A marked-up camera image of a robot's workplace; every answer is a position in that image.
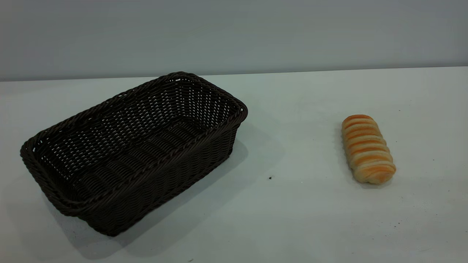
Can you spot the black woven rectangular basket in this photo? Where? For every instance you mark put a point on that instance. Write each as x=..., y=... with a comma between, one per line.
x=109, y=204

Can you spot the striped orange bread roll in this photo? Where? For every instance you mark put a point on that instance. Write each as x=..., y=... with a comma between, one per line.
x=367, y=149

